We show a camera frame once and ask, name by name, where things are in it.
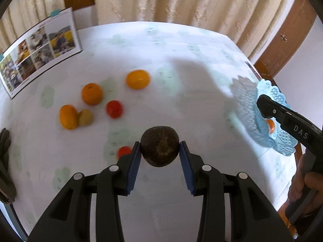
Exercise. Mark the person's right hand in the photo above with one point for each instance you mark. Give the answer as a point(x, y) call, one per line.
point(314, 181)

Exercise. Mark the red tomato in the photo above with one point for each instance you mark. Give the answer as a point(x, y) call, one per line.
point(114, 109)
point(124, 151)

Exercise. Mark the photo collage sheet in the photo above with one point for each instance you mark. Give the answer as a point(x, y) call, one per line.
point(40, 50)

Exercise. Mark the light blue lattice basket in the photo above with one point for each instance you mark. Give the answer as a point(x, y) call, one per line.
point(248, 100)

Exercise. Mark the brown wooden door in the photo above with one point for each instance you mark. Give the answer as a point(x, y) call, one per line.
point(290, 35)

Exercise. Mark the black glove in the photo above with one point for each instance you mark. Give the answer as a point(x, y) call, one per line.
point(5, 166)

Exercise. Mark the cream textured curtain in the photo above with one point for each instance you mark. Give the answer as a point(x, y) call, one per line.
point(176, 2)

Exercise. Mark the orange tangerine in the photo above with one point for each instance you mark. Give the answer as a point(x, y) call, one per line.
point(68, 117)
point(137, 79)
point(92, 93)
point(270, 126)

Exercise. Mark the metal door knob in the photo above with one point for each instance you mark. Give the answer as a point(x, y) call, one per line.
point(284, 37)

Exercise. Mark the green-brown kiwi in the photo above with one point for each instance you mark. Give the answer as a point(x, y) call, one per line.
point(85, 118)

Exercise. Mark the white printed tablecloth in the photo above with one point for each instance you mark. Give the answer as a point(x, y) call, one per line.
point(164, 55)

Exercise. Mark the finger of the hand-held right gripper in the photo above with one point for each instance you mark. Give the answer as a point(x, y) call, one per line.
point(268, 105)

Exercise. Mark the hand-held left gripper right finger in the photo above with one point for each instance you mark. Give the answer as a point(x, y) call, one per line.
point(186, 167)

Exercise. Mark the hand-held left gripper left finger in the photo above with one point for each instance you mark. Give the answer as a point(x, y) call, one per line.
point(133, 167)

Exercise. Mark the dark brown round fruit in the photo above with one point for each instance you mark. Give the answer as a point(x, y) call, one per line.
point(159, 146)

